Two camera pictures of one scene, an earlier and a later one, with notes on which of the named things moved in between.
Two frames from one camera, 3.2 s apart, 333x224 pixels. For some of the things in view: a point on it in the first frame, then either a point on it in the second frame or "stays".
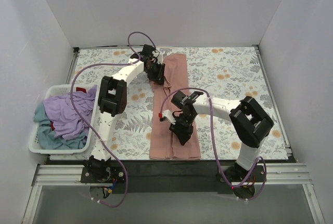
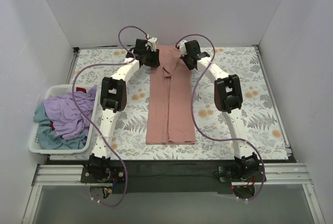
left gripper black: x=156 y=73 -> x=152 y=59
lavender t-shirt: x=67 y=123 stays
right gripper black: x=182 y=129 -> x=188 y=61
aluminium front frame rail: x=292 y=174 stays
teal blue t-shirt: x=47 y=136 stays
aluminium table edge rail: x=72 y=66 stays
